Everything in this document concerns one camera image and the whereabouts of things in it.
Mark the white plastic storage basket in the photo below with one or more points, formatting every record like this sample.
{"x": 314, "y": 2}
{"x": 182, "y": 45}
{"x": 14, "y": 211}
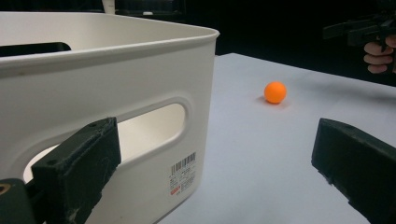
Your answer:
{"x": 102, "y": 81}

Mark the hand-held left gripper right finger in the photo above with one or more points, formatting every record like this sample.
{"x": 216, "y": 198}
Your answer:
{"x": 358, "y": 161}

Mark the orange ball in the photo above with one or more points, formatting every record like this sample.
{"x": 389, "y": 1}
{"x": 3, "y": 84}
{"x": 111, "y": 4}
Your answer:
{"x": 275, "y": 92}

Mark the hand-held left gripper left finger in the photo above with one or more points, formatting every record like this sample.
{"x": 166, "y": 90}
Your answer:
{"x": 77, "y": 165}

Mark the white stand post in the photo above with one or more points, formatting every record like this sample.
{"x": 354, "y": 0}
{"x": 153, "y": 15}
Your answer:
{"x": 108, "y": 6}

